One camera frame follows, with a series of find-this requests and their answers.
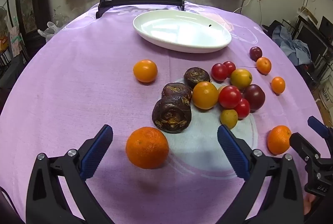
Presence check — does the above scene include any large orange mandarin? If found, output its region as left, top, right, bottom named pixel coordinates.
left=125, top=127, right=169, bottom=169

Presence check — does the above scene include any small yellow cherry tomato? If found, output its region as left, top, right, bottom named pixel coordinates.
left=220, top=109, right=238, bottom=129

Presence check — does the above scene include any orange cherry tomato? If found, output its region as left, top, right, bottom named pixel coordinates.
left=192, top=81, right=219, bottom=110
left=133, top=59, right=158, bottom=83

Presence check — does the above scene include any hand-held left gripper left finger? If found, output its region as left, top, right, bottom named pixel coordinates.
left=25, top=124, right=113, bottom=224

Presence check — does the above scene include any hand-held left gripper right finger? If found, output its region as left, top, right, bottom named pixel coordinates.
left=217, top=124, right=305, bottom=224

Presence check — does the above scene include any dark cloth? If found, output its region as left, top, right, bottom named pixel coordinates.
left=261, top=20, right=283, bottom=38

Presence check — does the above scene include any white oval plate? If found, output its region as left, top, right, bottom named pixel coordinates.
left=133, top=10, right=232, bottom=54

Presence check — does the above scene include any blue cloth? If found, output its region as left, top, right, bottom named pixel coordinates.
left=272, top=25, right=313, bottom=66

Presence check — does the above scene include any person's right hand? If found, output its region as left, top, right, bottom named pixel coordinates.
left=304, top=193, right=317, bottom=215

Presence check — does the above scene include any small orange mandarin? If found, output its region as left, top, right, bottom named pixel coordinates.
left=256, top=57, right=272, bottom=75

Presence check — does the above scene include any white plastic bag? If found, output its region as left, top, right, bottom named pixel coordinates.
left=38, top=21, right=63, bottom=42

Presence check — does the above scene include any red cherry tomato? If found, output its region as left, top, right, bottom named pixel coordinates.
left=234, top=98, right=251, bottom=119
left=218, top=85, right=242, bottom=109
left=223, top=61, right=236, bottom=77
left=211, top=63, right=229, bottom=82

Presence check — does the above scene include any white cable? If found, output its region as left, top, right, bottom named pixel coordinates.
left=233, top=0, right=254, bottom=14

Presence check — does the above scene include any purple tablecloth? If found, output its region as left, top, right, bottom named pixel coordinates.
left=0, top=3, right=333, bottom=224

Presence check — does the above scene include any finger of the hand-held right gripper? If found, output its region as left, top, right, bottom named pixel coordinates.
left=290, top=133, right=321, bottom=162
left=307, top=116, right=333, bottom=140

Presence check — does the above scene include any small orange kumquat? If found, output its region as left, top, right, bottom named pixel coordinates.
left=271, top=76, right=286, bottom=94

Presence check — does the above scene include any black monitor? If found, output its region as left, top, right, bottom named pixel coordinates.
left=294, top=16, right=333, bottom=68

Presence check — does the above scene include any yellow-green cherry tomato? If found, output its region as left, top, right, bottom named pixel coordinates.
left=230, top=68, right=253, bottom=90

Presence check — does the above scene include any dark purple cherry tomato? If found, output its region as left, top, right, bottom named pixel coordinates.
left=249, top=46, right=263, bottom=61
left=242, top=84, right=266, bottom=111

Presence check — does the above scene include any dark brown water chestnut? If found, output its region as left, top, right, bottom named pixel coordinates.
left=152, top=96, right=192, bottom=133
left=184, top=67, right=211, bottom=90
left=162, top=83, right=192, bottom=105

